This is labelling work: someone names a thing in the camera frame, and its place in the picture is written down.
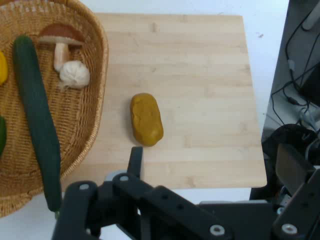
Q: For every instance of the yellow-brown potato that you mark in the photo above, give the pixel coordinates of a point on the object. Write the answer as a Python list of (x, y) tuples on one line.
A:
[(147, 120)]

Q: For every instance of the brown cap toy mushroom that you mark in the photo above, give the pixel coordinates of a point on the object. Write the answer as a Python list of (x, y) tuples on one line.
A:
[(60, 32)]

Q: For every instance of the long dark green cucumber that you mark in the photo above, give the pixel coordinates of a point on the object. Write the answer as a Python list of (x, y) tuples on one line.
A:
[(37, 107)]

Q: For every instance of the green bell pepper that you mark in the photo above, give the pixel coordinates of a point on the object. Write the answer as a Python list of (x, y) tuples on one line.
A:
[(2, 135)]

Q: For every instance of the light wooden cutting board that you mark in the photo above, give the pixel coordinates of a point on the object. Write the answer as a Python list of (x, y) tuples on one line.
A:
[(200, 100)]

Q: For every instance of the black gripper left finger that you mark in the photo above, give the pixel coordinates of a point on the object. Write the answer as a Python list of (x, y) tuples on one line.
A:
[(150, 210)]

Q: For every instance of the yellow bell pepper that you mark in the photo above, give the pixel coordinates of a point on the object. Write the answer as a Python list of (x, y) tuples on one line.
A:
[(2, 67)]

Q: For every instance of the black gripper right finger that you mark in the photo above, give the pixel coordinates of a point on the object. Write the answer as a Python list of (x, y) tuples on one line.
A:
[(302, 215)]

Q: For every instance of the white garlic bulb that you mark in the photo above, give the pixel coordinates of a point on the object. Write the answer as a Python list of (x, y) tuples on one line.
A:
[(75, 75)]

